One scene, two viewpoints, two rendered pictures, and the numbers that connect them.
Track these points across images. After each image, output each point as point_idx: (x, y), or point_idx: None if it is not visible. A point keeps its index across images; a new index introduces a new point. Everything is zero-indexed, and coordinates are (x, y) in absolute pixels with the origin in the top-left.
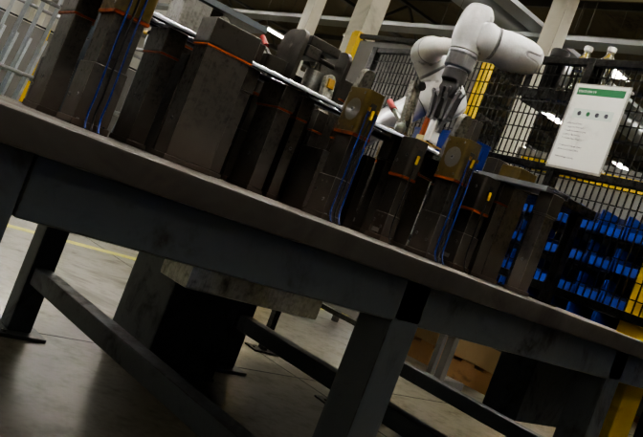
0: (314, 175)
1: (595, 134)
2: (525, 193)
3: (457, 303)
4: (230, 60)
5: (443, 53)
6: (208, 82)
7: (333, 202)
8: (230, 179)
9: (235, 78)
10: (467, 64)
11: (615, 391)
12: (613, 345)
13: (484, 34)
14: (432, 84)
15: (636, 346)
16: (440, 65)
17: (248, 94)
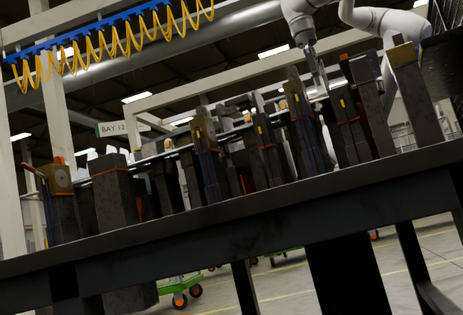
0: (231, 187)
1: None
2: (412, 63)
3: (111, 259)
4: (105, 175)
5: (344, 19)
6: (101, 194)
7: (210, 204)
8: None
9: (113, 181)
10: (298, 27)
11: None
12: (383, 176)
13: (292, 0)
14: (384, 36)
15: (448, 149)
16: (378, 19)
17: (161, 174)
